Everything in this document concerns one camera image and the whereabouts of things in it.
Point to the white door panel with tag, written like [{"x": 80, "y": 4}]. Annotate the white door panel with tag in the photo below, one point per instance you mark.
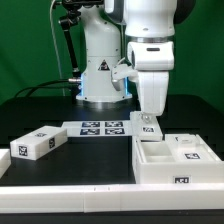
[{"x": 149, "y": 131}]

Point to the white closed box with tags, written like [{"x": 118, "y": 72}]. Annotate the white closed box with tags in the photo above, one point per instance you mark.
[{"x": 38, "y": 143}]

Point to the white cabinet body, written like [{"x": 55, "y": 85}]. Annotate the white cabinet body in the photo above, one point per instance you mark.
[{"x": 153, "y": 163}]

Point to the white front boundary rail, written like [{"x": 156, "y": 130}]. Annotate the white front boundary rail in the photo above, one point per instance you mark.
[{"x": 109, "y": 198}]

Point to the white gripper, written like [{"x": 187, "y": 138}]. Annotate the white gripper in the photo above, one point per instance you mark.
[{"x": 152, "y": 61}]

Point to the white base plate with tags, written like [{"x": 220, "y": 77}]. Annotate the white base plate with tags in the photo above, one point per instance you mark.
[{"x": 98, "y": 128}]

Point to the white boundary rail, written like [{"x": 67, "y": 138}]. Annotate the white boundary rail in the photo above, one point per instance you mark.
[
  {"x": 5, "y": 161},
  {"x": 109, "y": 198}
]

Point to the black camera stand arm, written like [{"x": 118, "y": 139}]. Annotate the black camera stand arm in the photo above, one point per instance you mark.
[{"x": 66, "y": 22}]

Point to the white left boundary rail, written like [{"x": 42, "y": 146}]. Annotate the white left boundary rail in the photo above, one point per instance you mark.
[{"x": 5, "y": 161}]

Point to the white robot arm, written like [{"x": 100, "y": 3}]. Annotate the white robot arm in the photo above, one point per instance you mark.
[{"x": 130, "y": 40}]

